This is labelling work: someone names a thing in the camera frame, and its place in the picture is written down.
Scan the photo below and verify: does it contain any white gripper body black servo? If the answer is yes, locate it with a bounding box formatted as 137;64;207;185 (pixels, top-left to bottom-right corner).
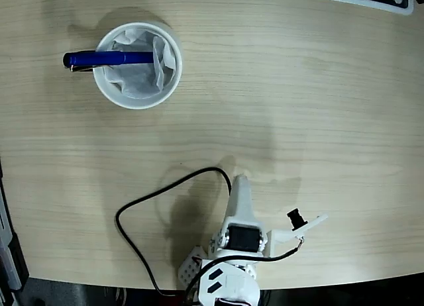
208;230;269;260

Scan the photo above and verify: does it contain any blue metal pen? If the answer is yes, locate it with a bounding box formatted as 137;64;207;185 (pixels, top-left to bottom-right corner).
62;50;156;72

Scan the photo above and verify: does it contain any crumpled white paper tissue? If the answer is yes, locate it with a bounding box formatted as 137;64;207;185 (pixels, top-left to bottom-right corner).
102;29;178;100

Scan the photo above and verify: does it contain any camera module on white mount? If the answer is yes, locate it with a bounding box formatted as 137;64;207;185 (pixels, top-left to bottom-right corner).
266;209;329;259

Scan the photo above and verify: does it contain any black camera cable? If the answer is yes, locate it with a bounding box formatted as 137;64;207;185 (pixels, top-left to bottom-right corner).
115;166;307;299

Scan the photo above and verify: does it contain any white mug black handle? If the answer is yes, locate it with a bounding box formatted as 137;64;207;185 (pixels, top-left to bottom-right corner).
68;21;183;111

